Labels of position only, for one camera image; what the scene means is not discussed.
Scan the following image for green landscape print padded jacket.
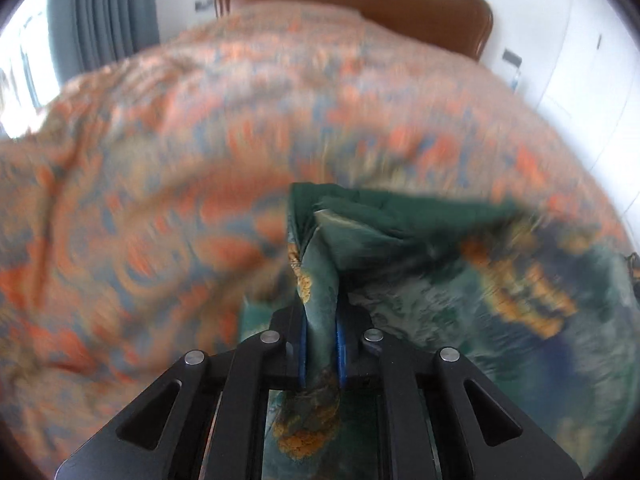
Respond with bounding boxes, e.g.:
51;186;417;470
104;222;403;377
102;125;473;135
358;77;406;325
242;183;639;479

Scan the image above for orange floral bed quilt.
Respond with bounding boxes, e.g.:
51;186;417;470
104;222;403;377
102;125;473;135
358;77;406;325
1;1;625;479

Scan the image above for clear water bottle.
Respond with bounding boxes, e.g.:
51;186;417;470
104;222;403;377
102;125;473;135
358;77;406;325
510;68;521;92

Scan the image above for glass balcony window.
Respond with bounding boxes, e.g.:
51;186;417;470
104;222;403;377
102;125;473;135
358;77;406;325
1;0;60;139

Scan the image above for blue-grey window curtain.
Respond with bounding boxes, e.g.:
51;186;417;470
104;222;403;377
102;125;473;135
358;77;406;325
47;0;160;84

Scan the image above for grey wall switch panel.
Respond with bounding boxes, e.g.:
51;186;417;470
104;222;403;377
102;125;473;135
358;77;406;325
502;49;523;68

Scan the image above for white wardrobe with black handles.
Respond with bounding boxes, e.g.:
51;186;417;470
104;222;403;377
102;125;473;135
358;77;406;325
538;0;639;214

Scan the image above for wall socket beside headboard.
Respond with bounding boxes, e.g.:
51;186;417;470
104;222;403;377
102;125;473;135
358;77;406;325
194;0;214;12

